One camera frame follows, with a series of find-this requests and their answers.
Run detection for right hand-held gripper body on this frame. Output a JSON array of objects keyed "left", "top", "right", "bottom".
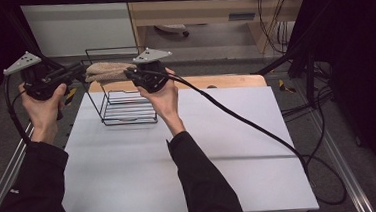
[{"left": 131, "top": 45, "right": 176, "bottom": 95}]

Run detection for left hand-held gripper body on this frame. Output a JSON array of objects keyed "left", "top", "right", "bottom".
[{"left": 1, "top": 48, "right": 73, "bottom": 104}]

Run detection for brown towel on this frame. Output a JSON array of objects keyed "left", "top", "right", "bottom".
[{"left": 83, "top": 58, "right": 139, "bottom": 86}]

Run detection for black wire rack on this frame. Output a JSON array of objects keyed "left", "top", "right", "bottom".
[{"left": 80, "top": 43, "right": 161, "bottom": 129}]

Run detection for person's right hand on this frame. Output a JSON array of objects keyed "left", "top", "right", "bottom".
[{"left": 135, "top": 65, "right": 188, "bottom": 139}]

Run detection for person's left hand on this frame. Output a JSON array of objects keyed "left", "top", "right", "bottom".
[{"left": 18, "top": 78, "right": 72, "bottom": 148}]

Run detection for yellow black tape marker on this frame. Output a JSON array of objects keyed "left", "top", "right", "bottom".
[
  {"left": 277, "top": 77, "right": 296, "bottom": 95},
  {"left": 62, "top": 87, "right": 80, "bottom": 107}
]

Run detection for white cabinet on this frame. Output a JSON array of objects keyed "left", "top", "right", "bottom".
[{"left": 20, "top": 0, "right": 139, "bottom": 61}]

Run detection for office chair base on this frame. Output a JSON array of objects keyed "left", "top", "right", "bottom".
[{"left": 153, "top": 22, "right": 191, "bottom": 40}]

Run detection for wooden table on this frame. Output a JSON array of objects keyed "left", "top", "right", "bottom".
[{"left": 87, "top": 67, "right": 268, "bottom": 100}]

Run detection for light wooden desk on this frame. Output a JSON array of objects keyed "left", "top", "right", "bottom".
[{"left": 124, "top": 0, "right": 317, "bottom": 63}]

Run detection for white board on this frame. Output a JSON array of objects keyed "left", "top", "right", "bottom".
[{"left": 53, "top": 76, "right": 321, "bottom": 212}]

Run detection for left hand-held gripper black cable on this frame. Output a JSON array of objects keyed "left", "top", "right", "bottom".
[{"left": 2, "top": 72, "right": 75, "bottom": 212}]

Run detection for hand-held gripper black cable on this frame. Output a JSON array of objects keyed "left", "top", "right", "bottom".
[
  {"left": 2, "top": 72, "right": 75, "bottom": 212},
  {"left": 146, "top": 54, "right": 348, "bottom": 212}
]

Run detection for right hand-held gripper black cable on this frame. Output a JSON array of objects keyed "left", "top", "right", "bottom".
[{"left": 146, "top": 54, "right": 348, "bottom": 212}]

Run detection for aluminium floor rail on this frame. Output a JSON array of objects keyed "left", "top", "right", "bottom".
[
  {"left": 0, "top": 120, "right": 41, "bottom": 212},
  {"left": 305, "top": 105, "right": 376, "bottom": 212}
]

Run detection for hanging black cables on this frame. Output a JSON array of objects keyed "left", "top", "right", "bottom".
[{"left": 256, "top": 0, "right": 307, "bottom": 57}]

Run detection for black floor cables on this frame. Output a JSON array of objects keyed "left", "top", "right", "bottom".
[{"left": 277, "top": 59, "right": 337, "bottom": 123}]

